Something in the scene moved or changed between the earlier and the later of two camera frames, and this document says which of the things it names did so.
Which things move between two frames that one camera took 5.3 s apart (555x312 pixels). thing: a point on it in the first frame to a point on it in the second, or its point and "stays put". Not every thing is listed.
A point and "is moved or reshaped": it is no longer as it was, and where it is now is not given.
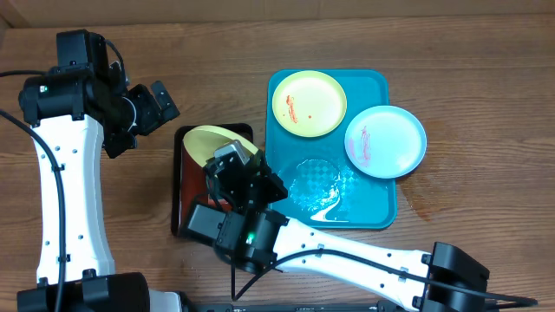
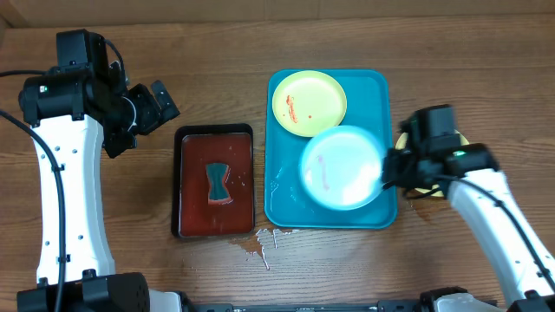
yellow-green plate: x=310 y=103 stays put
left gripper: x=151 y=118 stays put
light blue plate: x=385 y=141 is moved or reshaped
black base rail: x=382 y=306 stays put
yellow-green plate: x=201 y=143 to x=434 y=190
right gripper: x=266 y=184 to x=398 y=177
